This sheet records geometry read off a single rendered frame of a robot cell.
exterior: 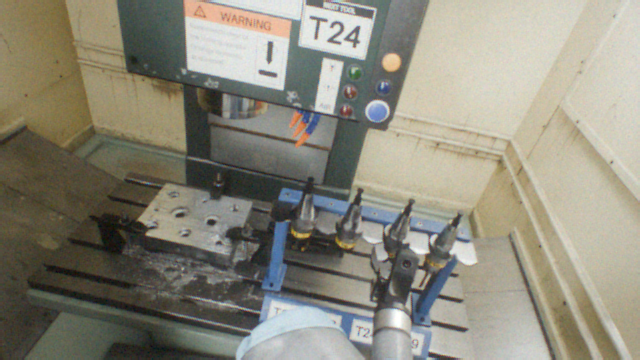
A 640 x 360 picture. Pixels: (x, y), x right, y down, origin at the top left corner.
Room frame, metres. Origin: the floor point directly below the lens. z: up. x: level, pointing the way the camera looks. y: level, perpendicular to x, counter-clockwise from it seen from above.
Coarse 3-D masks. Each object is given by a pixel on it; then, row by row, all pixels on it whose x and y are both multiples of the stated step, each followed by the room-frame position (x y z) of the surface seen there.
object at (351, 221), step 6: (354, 204) 0.65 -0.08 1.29; (360, 204) 0.65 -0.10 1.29; (348, 210) 0.65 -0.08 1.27; (354, 210) 0.65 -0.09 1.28; (360, 210) 0.65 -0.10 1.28; (348, 216) 0.65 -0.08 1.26; (354, 216) 0.64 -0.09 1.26; (360, 216) 0.65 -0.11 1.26; (342, 222) 0.65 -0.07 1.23; (348, 222) 0.64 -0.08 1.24; (354, 222) 0.64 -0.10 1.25; (348, 228) 0.64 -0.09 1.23; (354, 228) 0.64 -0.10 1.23
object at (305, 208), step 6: (300, 198) 0.65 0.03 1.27; (306, 198) 0.65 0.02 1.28; (312, 198) 0.65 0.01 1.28; (300, 204) 0.65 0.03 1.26; (306, 204) 0.65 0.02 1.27; (312, 204) 0.65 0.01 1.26; (300, 210) 0.64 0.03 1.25; (306, 210) 0.64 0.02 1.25; (312, 210) 0.65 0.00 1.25; (300, 216) 0.64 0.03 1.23; (306, 216) 0.64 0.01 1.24; (312, 216) 0.65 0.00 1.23
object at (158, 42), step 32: (128, 0) 0.57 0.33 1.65; (160, 0) 0.57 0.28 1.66; (352, 0) 0.56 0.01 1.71; (384, 0) 0.56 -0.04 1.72; (128, 32) 0.57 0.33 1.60; (160, 32) 0.57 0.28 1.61; (128, 64) 0.57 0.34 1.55; (160, 64) 0.57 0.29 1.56; (288, 64) 0.56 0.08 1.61; (320, 64) 0.56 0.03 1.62; (256, 96) 0.56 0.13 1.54; (288, 96) 0.56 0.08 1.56
